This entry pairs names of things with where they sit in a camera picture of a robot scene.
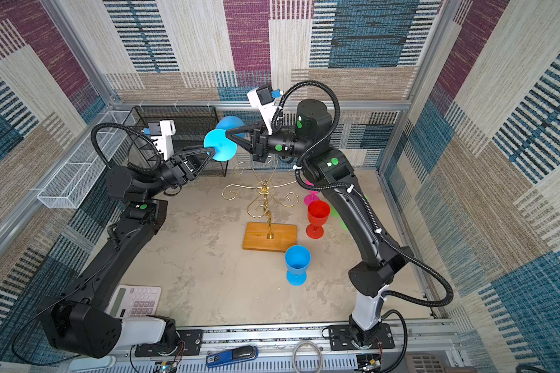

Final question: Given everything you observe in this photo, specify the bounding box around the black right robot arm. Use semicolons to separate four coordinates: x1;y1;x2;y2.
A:
226;80;453;349

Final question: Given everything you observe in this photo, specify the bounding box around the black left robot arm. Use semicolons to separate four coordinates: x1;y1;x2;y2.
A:
33;122;216;358

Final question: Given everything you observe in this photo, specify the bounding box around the black mesh shelf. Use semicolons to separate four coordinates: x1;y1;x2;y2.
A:
123;106;228;177

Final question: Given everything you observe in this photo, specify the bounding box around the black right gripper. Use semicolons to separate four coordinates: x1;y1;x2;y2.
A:
225;118;310;164

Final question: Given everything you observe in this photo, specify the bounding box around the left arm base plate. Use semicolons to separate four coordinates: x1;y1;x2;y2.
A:
134;329;203;357

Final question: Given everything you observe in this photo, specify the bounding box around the red wine glass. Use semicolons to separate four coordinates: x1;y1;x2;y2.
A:
306;200;331;239

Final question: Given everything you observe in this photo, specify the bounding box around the magenta wine glass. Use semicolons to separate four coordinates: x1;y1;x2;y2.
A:
304;190;320;206

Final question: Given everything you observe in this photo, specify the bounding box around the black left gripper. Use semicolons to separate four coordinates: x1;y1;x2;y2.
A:
145;149;216;205

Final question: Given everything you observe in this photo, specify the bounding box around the blue black stapler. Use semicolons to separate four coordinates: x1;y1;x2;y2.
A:
205;345;259;369

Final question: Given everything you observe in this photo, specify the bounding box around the wooden rack base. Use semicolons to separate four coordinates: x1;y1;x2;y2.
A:
243;222;298;253

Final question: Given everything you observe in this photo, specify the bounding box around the white pink calculator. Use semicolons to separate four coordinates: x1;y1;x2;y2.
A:
106;285;162;319

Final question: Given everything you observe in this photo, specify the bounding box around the gold wire glass rack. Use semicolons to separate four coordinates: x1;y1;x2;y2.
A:
222;155;299;225

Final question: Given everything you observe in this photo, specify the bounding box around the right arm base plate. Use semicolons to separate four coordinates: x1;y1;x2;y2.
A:
326;323;395;351

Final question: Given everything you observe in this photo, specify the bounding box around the light blue flat device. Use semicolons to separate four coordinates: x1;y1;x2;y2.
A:
68;355;117;372

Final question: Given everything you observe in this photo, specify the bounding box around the aluminium mounting rail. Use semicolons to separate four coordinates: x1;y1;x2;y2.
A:
88;315;470;372

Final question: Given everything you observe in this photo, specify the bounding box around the grey coiled cable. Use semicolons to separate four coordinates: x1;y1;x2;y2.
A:
292;340;324;373

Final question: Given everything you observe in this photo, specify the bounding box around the blue wine glass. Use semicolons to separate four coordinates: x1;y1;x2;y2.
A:
203;116;244;162
285;245;312;287

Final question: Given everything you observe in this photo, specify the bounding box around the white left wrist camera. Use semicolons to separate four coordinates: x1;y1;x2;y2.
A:
143;120;176;160

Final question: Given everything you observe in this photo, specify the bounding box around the white wire basket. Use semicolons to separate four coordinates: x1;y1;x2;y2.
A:
37;110;133;209

